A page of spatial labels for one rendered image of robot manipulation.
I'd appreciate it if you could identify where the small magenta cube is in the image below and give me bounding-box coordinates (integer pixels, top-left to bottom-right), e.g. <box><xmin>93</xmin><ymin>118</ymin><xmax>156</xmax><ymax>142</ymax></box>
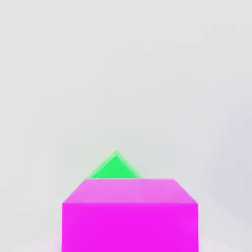
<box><xmin>61</xmin><ymin>178</ymin><xmax>199</xmax><ymax>252</ymax></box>

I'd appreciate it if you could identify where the small green cube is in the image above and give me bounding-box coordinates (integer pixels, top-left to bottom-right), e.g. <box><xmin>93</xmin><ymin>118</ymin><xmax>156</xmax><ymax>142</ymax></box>
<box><xmin>86</xmin><ymin>150</ymin><xmax>142</xmax><ymax>179</ymax></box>

